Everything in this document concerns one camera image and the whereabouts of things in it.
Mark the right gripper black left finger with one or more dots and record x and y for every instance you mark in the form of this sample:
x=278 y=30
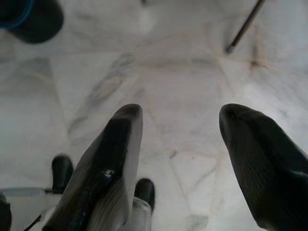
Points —
x=106 y=163

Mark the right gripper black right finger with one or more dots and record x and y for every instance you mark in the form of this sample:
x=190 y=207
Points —
x=267 y=168

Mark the black rubbish bin blue rim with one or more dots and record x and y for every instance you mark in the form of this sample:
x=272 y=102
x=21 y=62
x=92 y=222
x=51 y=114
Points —
x=33 y=19

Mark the robot black left foot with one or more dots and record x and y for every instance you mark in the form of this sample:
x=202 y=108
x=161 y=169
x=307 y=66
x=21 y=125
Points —
x=62 y=172

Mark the robot black foot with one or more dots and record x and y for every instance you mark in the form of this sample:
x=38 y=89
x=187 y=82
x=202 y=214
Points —
x=62 y=172
x=145 y=191

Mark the robot black right foot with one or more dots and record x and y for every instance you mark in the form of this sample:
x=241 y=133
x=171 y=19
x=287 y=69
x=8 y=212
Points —
x=145 y=191

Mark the robot white right leg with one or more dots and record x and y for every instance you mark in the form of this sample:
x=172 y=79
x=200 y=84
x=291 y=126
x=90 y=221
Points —
x=140 y=214

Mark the thin dark metal rod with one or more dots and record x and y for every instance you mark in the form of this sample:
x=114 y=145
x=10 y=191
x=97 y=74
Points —
x=244 y=26

